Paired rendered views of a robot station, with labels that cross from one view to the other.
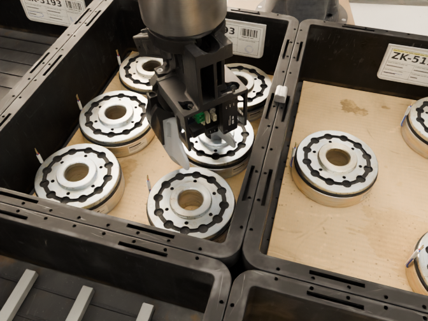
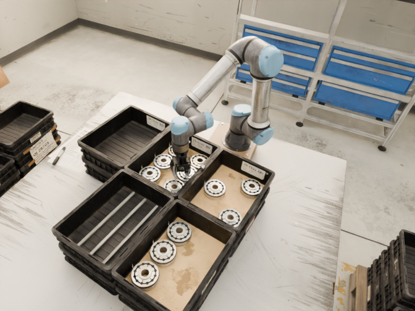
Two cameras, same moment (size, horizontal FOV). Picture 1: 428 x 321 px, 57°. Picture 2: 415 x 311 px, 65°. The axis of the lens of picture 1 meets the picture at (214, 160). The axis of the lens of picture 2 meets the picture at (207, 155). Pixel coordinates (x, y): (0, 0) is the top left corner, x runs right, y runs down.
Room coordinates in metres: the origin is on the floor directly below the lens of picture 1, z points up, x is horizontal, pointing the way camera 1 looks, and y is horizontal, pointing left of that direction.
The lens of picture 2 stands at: (-0.68, -0.29, 2.02)
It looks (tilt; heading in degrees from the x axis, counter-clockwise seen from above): 44 degrees down; 11
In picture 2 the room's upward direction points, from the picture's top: 7 degrees clockwise
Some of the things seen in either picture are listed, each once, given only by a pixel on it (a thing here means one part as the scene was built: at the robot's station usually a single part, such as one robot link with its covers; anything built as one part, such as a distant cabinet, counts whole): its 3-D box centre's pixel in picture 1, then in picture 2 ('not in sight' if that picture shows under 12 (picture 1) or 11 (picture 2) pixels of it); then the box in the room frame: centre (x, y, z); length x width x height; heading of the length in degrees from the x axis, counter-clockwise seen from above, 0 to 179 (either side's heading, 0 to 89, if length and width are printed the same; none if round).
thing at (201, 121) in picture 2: not in sight; (197, 121); (0.41, -0.02, 1.15); 0.11 x 0.11 x 0.08; 50
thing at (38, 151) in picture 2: not in sight; (43, 147); (0.65, 1.13, 0.41); 0.31 x 0.02 x 0.16; 175
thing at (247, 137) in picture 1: (215, 135); (187, 173); (0.36, 0.00, 0.86); 0.10 x 0.10 x 0.01
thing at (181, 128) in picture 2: not in sight; (180, 130); (0.32, 0.03, 1.15); 0.09 x 0.08 x 0.11; 140
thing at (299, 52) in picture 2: not in sight; (275, 62); (2.23, -0.27, 0.60); 0.72 x 0.03 x 0.56; 85
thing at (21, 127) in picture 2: not in sight; (25, 145); (0.65, 1.29, 0.37); 0.40 x 0.30 x 0.45; 175
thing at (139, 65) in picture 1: (151, 67); not in sight; (0.50, 0.10, 0.86); 0.05 x 0.05 x 0.01
